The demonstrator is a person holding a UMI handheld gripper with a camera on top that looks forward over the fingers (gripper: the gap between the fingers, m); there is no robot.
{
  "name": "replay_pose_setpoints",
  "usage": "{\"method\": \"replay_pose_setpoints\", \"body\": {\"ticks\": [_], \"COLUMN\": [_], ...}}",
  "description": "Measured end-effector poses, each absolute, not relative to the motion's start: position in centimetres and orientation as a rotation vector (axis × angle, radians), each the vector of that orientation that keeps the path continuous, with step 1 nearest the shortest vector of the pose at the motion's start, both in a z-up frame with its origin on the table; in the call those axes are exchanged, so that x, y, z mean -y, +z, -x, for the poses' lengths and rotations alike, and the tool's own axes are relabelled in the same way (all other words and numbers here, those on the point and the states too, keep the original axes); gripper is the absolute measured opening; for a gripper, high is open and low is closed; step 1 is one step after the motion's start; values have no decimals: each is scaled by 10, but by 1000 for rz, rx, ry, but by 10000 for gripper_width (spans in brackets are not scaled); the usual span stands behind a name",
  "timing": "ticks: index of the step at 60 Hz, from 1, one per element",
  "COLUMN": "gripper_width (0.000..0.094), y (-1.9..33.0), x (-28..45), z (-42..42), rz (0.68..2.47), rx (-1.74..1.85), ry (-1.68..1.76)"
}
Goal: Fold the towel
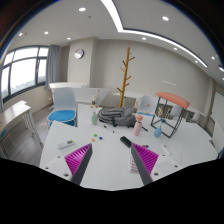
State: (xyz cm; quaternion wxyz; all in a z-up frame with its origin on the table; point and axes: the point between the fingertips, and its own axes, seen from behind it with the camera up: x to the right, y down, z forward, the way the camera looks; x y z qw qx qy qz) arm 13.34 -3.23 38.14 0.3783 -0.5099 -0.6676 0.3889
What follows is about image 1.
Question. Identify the black rectangular box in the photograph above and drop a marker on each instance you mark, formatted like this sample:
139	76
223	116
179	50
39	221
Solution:
126	141

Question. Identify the pink bottle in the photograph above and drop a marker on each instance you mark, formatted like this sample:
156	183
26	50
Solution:
138	125

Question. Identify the grey curtain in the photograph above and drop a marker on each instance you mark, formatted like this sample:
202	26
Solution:
52	65

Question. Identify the orange top black-frame side table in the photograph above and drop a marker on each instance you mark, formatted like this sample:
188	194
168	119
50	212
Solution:
172	108

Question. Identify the blue seat white chair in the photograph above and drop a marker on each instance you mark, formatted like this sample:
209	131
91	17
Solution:
64	107

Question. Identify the green vase with sticks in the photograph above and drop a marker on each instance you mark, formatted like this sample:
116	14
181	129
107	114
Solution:
94	106

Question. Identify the wooden coat rack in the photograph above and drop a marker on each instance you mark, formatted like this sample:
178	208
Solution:
126	77

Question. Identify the white chair behind table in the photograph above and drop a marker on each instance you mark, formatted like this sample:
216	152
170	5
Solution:
146	105

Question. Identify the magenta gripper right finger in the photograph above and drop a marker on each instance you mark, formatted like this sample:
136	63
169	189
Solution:
145	161

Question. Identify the round wall clock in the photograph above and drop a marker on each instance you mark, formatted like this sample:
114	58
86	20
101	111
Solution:
79	53

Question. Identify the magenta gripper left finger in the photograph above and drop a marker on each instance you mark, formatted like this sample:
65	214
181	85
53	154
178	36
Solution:
77	162

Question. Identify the white remote control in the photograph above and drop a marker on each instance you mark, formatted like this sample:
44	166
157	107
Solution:
65	144

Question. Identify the blue vase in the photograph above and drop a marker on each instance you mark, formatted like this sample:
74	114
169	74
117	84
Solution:
158	131

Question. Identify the black pen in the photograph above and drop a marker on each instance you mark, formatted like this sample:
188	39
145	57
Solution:
109	129

